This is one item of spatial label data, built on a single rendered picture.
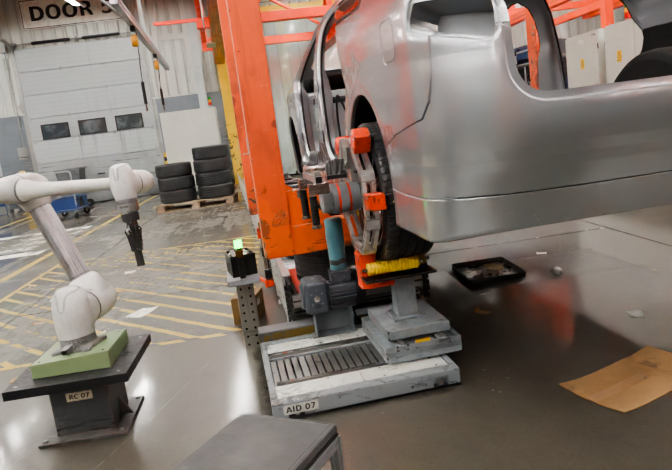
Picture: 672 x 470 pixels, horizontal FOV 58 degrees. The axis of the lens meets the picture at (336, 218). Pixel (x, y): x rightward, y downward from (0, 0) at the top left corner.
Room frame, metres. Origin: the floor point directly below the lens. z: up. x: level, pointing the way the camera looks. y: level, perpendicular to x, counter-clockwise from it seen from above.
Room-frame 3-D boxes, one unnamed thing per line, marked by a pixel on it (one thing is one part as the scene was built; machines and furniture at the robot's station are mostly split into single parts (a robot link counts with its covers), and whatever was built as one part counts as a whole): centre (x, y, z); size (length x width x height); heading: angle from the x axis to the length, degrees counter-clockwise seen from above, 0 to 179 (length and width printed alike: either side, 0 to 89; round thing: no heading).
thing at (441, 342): (2.89, -0.28, 0.13); 0.50 x 0.36 x 0.10; 9
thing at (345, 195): (2.85, -0.04, 0.85); 0.21 x 0.14 x 0.14; 99
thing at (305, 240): (3.36, 0.01, 0.69); 0.52 x 0.17 x 0.35; 99
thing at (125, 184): (2.63, 0.89, 1.07); 0.13 x 0.11 x 0.16; 171
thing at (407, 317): (2.89, -0.28, 0.32); 0.40 x 0.30 x 0.28; 9
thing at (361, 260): (2.87, -0.15, 0.48); 0.16 x 0.12 x 0.17; 99
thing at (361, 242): (2.86, -0.11, 0.85); 0.54 x 0.07 x 0.54; 9
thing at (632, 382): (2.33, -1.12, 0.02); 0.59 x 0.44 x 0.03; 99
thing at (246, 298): (3.36, 0.57, 0.21); 0.10 x 0.10 x 0.42; 9
